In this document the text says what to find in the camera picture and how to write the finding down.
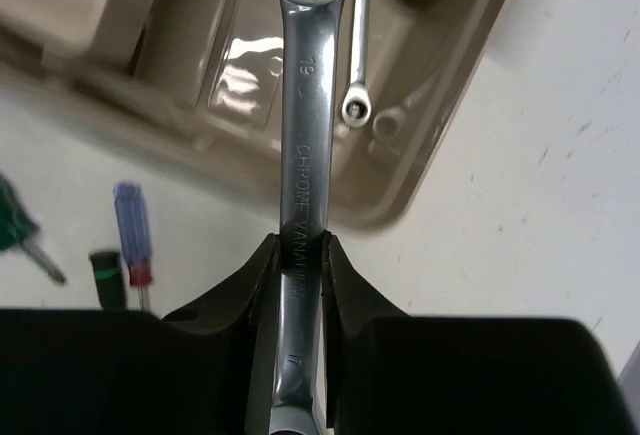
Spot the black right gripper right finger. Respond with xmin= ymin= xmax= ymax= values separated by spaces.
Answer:
xmin=322 ymin=234 xmax=623 ymax=434

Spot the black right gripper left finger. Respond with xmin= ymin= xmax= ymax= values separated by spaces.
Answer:
xmin=1 ymin=235 xmax=278 ymax=434

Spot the black green precision screwdriver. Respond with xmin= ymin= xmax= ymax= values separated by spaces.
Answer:
xmin=89 ymin=250 xmax=127 ymax=310

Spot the blue red handled screwdriver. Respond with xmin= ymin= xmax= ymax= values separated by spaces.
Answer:
xmin=113 ymin=181 xmax=153 ymax=312

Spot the stubby green screwdriver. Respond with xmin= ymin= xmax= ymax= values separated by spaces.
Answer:
xmin=1 ymin=175 xmax=67 ymax=286

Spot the small chrome wrench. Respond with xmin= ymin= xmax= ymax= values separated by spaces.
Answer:
xmin=341 ymin=0 xmax=372 ymax=129

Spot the large chrome ratchet wrench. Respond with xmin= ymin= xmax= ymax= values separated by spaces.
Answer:
xmin=269 ymin=0 xmax=344 ymax=434

